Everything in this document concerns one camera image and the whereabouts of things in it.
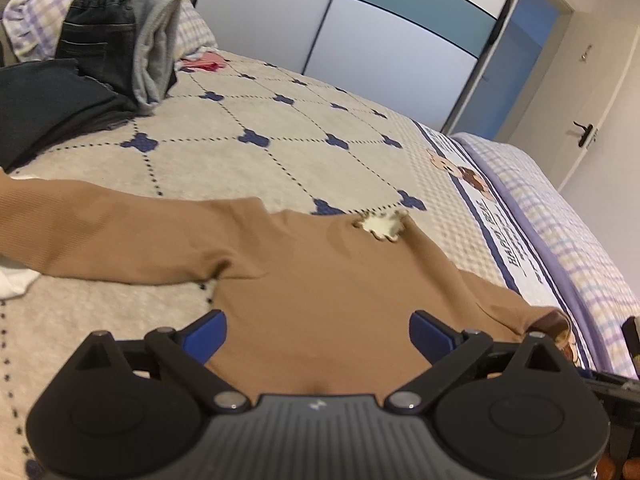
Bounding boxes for brown knit sweater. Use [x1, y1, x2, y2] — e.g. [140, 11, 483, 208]
[1, 177, 570, 398]

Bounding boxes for purple plaid quilt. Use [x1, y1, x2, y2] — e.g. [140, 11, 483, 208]
[454, 133, 639, 379]

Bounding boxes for white cloth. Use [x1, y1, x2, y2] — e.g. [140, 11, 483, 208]
[0, 257, 40, 300]

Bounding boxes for white room door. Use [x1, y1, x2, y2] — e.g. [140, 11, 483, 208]
[508, 12, 639, 191]

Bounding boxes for beige bear pattern blanket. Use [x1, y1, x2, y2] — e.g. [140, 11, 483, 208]
[1, 54, 593, 479]

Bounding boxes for black folded garment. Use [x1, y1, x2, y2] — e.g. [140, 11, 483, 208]
[1, 60, 137, 171]

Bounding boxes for pink small garment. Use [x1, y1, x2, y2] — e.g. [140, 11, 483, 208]
[181, 52, 227, 72]

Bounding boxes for dark folded jeans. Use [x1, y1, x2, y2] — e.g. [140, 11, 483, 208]
[54, 0, 137, 98]

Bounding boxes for sliding wardrobe doors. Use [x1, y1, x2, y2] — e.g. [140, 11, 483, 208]
[196, 0, 516, 129]

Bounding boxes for grey folded garment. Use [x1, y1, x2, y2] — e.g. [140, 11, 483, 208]
[131, 0, 181, 115]

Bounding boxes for plaid pillow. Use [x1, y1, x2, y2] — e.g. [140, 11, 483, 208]
[2, 0, 218, 62]

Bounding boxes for black door handle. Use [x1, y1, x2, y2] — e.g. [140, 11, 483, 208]
[574, 122, 594, 148]

